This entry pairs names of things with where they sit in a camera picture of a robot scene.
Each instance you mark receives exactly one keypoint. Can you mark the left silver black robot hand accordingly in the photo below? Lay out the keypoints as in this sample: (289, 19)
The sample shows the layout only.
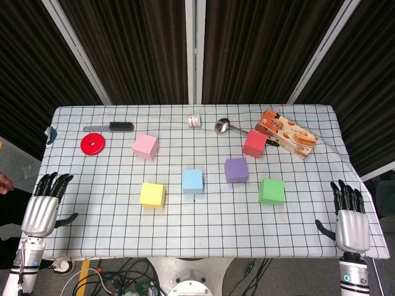
(40, 216)

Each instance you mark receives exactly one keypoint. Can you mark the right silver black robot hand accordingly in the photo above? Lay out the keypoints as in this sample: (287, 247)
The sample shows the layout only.
(353, 231)

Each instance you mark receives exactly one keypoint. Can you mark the bystander bare hand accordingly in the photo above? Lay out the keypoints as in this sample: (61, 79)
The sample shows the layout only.
(4, 183)

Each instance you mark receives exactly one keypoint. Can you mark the green foam cube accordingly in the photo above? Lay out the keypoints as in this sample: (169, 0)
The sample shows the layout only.
(271, 191)

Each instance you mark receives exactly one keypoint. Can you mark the yellow foam cube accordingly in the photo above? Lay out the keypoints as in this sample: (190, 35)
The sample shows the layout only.
(151, 194)

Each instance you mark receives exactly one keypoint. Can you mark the pink foam cube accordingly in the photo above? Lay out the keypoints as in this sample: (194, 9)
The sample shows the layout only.
(144, 146)

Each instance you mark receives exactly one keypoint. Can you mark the red foam cube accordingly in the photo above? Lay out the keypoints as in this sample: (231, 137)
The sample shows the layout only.
(254, 144)

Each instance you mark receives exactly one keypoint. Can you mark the purple foam cube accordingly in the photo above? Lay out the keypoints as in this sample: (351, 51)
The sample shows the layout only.
(236, 170)

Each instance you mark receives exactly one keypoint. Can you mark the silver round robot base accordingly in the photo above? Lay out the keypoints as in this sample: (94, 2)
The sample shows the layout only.
(191, 277)

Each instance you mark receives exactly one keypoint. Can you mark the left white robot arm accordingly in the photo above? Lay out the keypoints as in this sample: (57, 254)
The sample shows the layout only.
(27, 262)

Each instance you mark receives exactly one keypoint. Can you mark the light blue foam cube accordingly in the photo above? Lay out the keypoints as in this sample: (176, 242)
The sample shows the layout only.
(192, 181)

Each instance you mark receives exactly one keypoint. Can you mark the white partition base bar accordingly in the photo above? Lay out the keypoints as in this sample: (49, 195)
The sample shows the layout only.
(18, 148)
(378, 175)

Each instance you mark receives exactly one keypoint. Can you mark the white black sneaker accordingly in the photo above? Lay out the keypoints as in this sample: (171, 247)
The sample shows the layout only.
(63, 266)

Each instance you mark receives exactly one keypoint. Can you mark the blue tape scrap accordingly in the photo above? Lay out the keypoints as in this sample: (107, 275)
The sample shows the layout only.
(52, 133)

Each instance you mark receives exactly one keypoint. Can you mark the red plastic disc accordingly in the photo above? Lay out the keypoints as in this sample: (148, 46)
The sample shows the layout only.
(92, 148)

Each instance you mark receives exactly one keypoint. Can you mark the dark corrugated partition panel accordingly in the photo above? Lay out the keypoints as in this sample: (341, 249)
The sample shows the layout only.
(24, 77)
(132, 46)
(262, 46)
(370, 92)

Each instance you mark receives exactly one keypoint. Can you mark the grey brush black bristles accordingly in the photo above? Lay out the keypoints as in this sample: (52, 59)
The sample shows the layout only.
(122, 126)

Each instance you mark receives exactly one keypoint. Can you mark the orange biscuit box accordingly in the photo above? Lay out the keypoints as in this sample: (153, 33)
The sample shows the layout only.
(287, 129)

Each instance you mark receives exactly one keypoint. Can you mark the green circuit board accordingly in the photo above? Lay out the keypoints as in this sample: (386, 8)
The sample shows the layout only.
(142, 286)

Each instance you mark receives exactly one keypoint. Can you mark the white black checkered tablecloth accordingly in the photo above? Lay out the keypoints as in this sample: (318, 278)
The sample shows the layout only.
(216, 222)

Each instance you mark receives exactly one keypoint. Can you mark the white partition post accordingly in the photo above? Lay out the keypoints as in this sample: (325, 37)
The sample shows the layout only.
(77, 52)
(324, 49)
(191, 46)

